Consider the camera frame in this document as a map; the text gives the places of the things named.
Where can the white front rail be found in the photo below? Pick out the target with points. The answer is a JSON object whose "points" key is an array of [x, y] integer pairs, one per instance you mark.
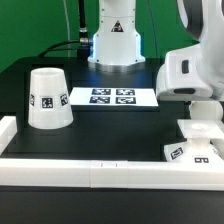
{"points": [[111, 174]]}

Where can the white lamp bulb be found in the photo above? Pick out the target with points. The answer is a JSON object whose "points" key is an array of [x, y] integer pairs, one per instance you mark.
{"points": [[206, 110]]}

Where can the white marker sheet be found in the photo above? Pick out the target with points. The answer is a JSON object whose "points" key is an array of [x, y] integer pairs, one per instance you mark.
{"points": [[86, 96]]}

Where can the white left rail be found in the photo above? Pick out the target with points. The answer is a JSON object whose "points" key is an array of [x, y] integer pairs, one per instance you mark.
{"points": [[8, 129]]}

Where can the white lamp shade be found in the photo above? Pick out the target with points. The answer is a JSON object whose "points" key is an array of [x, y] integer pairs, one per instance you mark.
{"points": [[49, 106]]}

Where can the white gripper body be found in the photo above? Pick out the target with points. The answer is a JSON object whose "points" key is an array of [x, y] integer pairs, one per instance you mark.
{"points": [[178, 78]]}

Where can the white rail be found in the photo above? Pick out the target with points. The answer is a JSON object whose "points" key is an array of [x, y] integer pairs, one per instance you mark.
{"points": [[8, 129], [111, 174]]}

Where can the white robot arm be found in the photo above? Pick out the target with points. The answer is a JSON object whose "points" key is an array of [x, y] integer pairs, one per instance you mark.
{"points": [[117, 45]]}

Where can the white lamp base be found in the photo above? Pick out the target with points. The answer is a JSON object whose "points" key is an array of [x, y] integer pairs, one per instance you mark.
{"points": [[197, 148]]}

